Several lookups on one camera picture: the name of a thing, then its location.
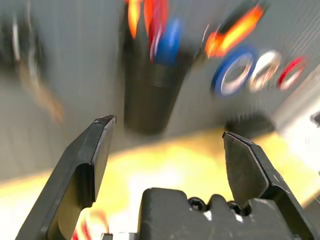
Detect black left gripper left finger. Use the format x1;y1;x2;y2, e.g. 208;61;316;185
14;114;118;240

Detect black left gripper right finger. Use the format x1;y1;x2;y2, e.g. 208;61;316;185
222;131;316;240

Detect red handled scissors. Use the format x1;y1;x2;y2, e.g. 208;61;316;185
73;209;111;240

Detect red tape roll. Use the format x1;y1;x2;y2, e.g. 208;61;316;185
277;56;307;91

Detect orange black needle-nose pliers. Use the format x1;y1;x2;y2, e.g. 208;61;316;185
204;3;266;58

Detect red handled screwdriver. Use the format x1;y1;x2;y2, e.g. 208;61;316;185
143;0;168;61

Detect dark grey perforated pegboard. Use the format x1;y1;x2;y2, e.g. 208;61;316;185
0;0;320;181

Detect white tape roll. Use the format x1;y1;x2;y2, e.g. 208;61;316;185
249;49;282;92

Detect blue tape roll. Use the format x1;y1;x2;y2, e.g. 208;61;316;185
211;46;258;98

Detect black plastic cup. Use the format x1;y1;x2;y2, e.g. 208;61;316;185
122;14;193;136

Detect blue marker pen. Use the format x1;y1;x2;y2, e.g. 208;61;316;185
153;18;182;65

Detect black handled scissors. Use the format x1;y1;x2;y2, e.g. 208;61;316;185
0;14;65;126

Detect orange black handled screwdriver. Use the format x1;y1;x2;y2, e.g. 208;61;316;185
127;0;143;38

